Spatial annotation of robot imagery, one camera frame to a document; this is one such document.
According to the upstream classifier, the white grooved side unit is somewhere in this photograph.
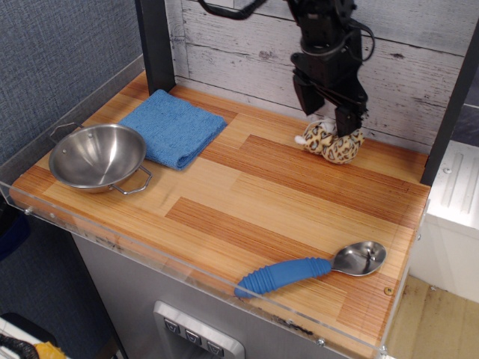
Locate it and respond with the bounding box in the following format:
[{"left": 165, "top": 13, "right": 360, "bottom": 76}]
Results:
[{"left": 409, "top": 141, "right": 478, "bottom": 302}]

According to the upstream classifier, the dark grey right post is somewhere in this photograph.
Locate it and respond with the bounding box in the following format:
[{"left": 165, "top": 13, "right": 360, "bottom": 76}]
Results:
[{"left": 420, "top": 23, "right": 478, "bottom": 186}]

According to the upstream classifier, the clear acrylic table guard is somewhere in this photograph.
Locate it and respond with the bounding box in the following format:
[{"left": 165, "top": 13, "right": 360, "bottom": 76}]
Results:
[{"left": 0, "top": 55, "right": 431, "bottom": 359}]

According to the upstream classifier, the blue handled metal spoon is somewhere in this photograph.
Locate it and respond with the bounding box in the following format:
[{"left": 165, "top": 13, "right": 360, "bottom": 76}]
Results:
[{"left": 234, "top": 241, "right": 387, "bottom": 298}]

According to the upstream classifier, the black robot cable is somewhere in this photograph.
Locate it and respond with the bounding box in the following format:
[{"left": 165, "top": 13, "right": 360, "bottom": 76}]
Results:
[{"left": 196, "top": 0, "right": 376, "bottom": 63}]

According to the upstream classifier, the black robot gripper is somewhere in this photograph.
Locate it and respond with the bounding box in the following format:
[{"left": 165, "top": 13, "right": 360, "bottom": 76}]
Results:
[{"left": 291, "top": 31, "right": 367, "bottom": 137}]

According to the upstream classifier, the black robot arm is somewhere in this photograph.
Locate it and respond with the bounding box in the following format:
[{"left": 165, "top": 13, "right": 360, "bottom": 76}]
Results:
[{"left": 288, "top": 1, "right": 375, "bottom": 137}]

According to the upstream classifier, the dark grey left post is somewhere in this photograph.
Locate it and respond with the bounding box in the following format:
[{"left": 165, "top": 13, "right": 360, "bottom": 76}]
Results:
[{"left": 135, "top": 0, "right": 176, "bottom": 94}]

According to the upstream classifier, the folded blue towel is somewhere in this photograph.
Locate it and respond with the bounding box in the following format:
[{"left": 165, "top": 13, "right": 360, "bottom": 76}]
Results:
[{"left": 119, "top": 90, "right": 227, "bottom": 171}]

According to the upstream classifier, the yellow object bottom left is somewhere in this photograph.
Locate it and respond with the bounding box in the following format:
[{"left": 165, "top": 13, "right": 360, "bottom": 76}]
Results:
[{"left": 34, "top": 342, "right": 67, "bottom": 359}]

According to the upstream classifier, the stainless steel bowl with handles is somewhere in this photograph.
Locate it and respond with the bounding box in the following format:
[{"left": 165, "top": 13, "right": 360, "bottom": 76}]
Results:
[{"left": 49, "top": 123, "right": 153, "bottom": 195}]

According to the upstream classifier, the grey cabinet with dispenser panel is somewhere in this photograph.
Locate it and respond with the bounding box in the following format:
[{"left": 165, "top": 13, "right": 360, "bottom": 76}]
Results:
[{"left": 74, "top": 234, "right": 385, "bottom": 358}]

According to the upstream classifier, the leopard print plush toy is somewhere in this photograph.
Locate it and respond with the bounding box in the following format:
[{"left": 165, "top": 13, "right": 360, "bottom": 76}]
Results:
[{"left": 294, "top": 117, "right": 364, "bottom": 165}]

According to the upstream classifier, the dark grey post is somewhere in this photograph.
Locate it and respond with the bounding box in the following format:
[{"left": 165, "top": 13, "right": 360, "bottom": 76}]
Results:
[
  {"left": 420, "top": 23, "right": 478, "bottom": 186},
  {"left": 135, "top": 0, "right": 176, "bottom": 94}
]

